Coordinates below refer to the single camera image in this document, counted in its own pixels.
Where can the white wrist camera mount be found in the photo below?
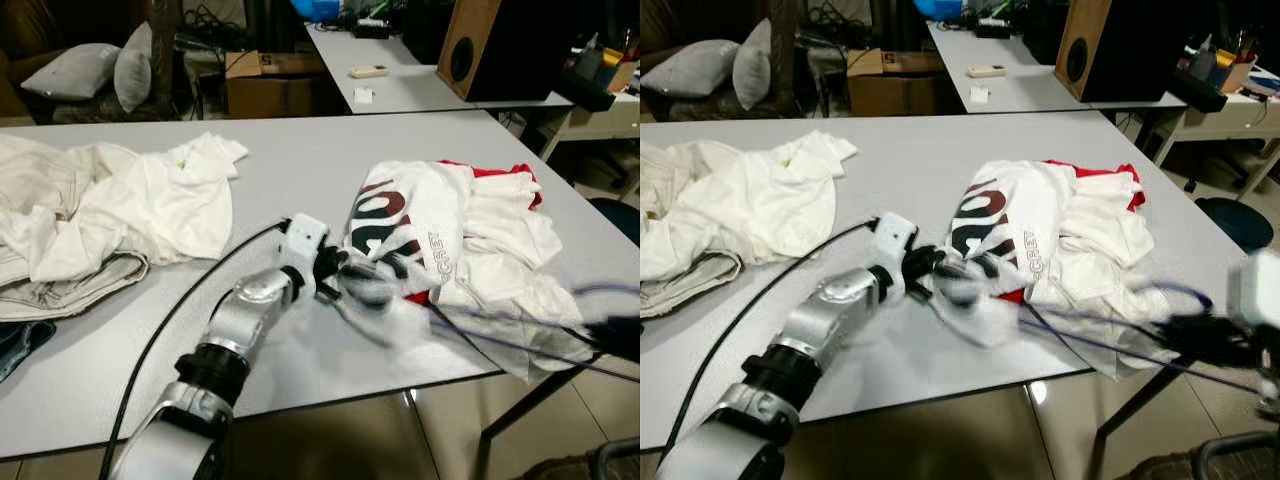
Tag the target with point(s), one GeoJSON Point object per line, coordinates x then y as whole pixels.
{"type": "Point", "coordinates": [1258, 290]}
{"type": "Point", "coordinates": [890, 240]}
{"type": "Point", "coordinates": [300, 240]}

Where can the dark round stool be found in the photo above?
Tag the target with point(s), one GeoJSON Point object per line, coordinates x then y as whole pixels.
{"type": "Point", "coordinates": [1235, 222]}
{"type": "Point", "coordinates": [618, 220]}

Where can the purple plastic hanger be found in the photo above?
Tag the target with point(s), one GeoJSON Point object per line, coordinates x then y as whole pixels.
{"type": "Point", "coordinates": [1100, 345]}
{"type": "Point", "coordinates": [500, 343]}

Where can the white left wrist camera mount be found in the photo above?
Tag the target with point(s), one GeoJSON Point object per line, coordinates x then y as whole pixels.
{"type": "Point", "coordinates": [890, 240]}
{"type": "Point", "coordinates": [300, 240]}

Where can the black desk organizer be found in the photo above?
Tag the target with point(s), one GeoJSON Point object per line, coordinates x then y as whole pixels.
{"type": "Point", "coordinates": [585, 92]}
{"type": "Point", "coordinates": [1197, 92]}

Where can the black frame chair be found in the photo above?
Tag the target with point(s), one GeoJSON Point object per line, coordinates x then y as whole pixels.
{"type": "Point", "coordinates": [560, 470]}
{"type": "Point", "coordinates": [1160, 468]}

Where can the dark brown sofa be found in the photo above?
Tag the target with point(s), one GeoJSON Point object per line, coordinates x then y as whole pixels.
{"type": "Point", "coordinates": [670, 20]}
{"type": "Point", "coordinates": [30, 20]}

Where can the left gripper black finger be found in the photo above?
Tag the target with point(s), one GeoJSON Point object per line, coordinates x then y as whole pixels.
{"type": "Point", "coordinates": [958, 296]}
{"type": "Point", "coordinates": [365, 296]}
{"type": "Point", "coordinates": [956, 268]}
{"type": "Point", "coordinates": [365, 268]}

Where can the large white table black legs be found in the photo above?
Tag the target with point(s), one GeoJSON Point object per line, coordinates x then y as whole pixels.
{"type": "Point", "coordinates": [300, 150]}
{"type": "Point", "coordinates": [920, 150]}

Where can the small black device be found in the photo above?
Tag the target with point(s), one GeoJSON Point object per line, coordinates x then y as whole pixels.
{"type": "Point", "coordinates": [370, 29]}
{"type": "Point", "coordinates": [995, 29]}

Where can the white remote control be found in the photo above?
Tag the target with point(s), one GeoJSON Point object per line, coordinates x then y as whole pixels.
{"type": "Point", "coordinates": [370, 71]}
{"type": "Point", "coordinates": [987, 71]}

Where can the white printed mesh jersey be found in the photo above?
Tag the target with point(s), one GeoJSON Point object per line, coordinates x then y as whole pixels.
{"type": "Point", "coordinates": [1080, 230]}
{"type": "Point", "coordinates": [460, 220]}

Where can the brown cardboard box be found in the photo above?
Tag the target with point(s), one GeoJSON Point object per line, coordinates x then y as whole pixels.
{"type": "Point", "coordinates": [270, 95]}
{"type": "Point", "coordinates": [890, 95]}

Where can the white side desk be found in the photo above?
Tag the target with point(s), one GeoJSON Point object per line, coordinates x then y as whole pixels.
{"type": "Point", "coordinates": [610, 118]}
{"type": "Point", "coordinates": [1240, 115]}

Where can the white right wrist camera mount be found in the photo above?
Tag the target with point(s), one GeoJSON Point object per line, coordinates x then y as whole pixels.
{"type": "Point", "coordinates": [1258, 290]}

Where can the small white table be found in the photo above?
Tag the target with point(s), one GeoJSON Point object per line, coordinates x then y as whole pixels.
{"type": "Point", "coordinates": [410, 90]}
{"type": "Point", "coordinates": [1030, 88]}

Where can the small white box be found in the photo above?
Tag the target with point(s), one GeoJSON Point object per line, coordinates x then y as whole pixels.
{"type": "Point", "coordinates": [364, 95]}
{"type": "Point", "coordinates": [980, 94]}

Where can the blue plastic item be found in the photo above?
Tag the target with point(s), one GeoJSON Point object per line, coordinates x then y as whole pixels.
{"type": "Point", "coordinates": [938, 9]}
{"type": "Point", "coordinates": [315, 10]}

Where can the brown pen holder box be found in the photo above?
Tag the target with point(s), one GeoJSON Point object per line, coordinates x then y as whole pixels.
{"type": "Point", "coordinates": [1238, 72]}
{"type": "Point", "coordinates": [622, 75]}

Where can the wooden black speaker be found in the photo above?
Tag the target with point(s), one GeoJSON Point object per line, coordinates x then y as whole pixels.
{"type": "Point", "coordinates": [1085, 40]}
{"type": "Point", "coordinates": [470, 40]}

